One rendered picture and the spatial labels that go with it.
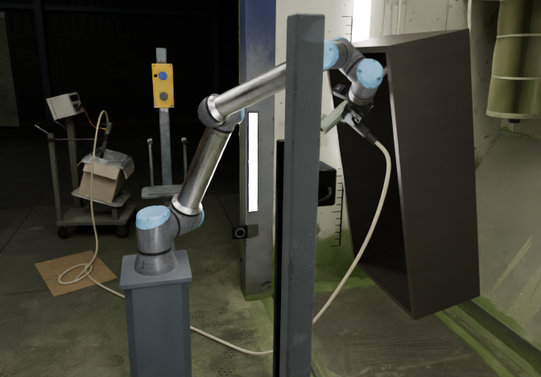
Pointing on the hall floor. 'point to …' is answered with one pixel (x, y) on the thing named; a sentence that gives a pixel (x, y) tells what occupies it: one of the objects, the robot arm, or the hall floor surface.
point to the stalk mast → (165, 142)
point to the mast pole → (300, 188)
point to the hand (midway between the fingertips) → (346, 116)
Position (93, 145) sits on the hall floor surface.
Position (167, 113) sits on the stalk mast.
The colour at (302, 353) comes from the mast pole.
